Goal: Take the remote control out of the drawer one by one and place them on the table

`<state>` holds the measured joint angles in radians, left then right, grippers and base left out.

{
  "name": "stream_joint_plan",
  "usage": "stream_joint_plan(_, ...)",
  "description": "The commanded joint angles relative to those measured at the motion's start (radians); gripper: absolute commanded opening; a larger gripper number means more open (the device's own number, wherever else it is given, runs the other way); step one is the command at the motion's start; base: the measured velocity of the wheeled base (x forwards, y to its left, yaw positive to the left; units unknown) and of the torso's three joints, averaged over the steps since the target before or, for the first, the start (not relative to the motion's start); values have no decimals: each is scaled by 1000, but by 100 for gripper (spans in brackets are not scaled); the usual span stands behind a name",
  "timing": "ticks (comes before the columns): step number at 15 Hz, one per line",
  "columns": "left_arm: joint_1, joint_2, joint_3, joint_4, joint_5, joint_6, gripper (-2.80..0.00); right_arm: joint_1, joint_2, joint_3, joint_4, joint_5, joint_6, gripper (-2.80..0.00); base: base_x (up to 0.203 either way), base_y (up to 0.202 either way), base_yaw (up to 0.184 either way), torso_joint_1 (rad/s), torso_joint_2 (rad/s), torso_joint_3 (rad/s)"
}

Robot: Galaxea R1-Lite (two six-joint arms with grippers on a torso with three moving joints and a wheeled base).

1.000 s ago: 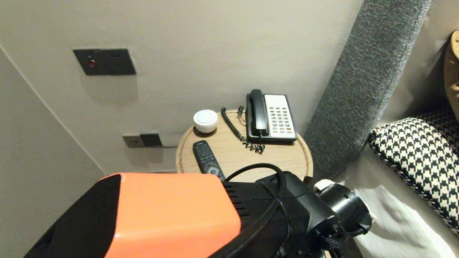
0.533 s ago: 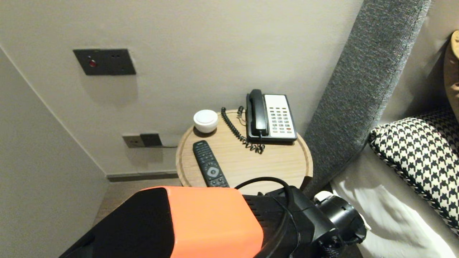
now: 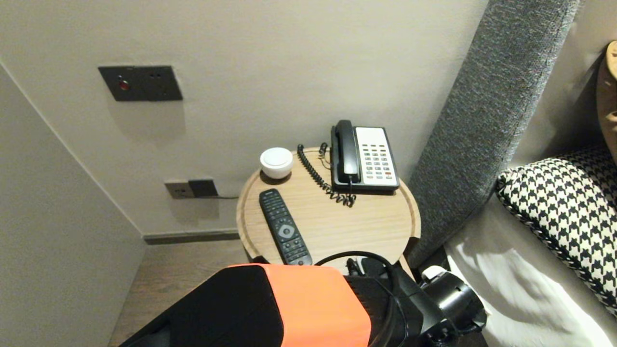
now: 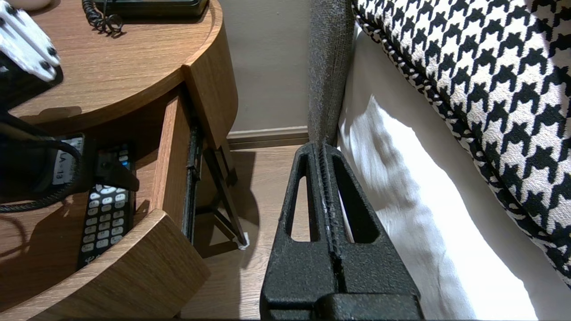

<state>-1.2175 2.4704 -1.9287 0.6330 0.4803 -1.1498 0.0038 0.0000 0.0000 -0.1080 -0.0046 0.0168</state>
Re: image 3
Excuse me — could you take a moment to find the black Philips remote control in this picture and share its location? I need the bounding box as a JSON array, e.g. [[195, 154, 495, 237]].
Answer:
[[259, 189, 313, 266]]

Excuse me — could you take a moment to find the white round bowl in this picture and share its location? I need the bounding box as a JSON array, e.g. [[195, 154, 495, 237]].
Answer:
[[260, 147, 294, 180]]

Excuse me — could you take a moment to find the black telephone handset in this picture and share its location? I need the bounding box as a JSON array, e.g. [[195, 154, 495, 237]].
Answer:
[[334, 120, 362, 185]]

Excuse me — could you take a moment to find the round wooden bedside table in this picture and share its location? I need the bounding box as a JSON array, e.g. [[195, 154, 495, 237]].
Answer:
[[236, 147, 421, 282]]

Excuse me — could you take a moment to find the black and white desk telephone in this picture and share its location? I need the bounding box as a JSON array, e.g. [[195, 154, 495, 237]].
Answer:
[[331, 126, 401, 195]]

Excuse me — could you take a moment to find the grey skirting board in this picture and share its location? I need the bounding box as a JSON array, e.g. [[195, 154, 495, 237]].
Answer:
[[143, 229, 240, 245]]

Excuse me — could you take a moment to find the grey fabric bed base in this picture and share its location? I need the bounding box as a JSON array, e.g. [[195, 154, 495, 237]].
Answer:
[[418, 246, 451, 273]]

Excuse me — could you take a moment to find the grey fabric headboard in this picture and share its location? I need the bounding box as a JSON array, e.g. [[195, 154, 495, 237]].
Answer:
[[407, 0, 581, 268]]

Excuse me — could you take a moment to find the white bed sheet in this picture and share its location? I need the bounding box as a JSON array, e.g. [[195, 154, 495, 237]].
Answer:
[[443, 193, 617, 347]]

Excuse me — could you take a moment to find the beige headboard panel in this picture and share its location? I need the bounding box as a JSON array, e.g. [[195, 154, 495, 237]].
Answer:
[[511, 0, 617, 169]]

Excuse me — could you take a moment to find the houndstooth black white pillow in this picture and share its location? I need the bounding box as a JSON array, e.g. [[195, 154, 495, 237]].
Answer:
[[496, 145, 617, 321]]

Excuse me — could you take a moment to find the brown cushion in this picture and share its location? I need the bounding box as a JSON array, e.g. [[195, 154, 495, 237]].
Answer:
[[597, 41, 617, 164]]

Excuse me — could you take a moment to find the black coiled phone cord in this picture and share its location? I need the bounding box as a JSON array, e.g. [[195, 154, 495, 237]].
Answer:
[[297, 143, 357, 208]]

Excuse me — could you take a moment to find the black sleeved arm cable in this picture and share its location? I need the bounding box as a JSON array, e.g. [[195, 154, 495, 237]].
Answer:
[[313, 250, 410, 347]]

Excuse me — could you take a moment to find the dark grey wall socket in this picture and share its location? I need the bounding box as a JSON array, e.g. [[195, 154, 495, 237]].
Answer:
[[188, 179, 218, 198]]

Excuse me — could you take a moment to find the beige wall socket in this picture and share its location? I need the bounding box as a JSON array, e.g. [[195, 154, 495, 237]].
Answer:
[[164, 181, 195, 200]]

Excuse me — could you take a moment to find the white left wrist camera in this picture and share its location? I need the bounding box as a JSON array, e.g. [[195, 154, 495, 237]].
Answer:
[[422, 265, 450, 281]]

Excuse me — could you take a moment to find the black wall switch panel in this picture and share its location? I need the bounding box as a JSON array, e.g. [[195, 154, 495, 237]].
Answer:
[[98, 66, 184, 102]]

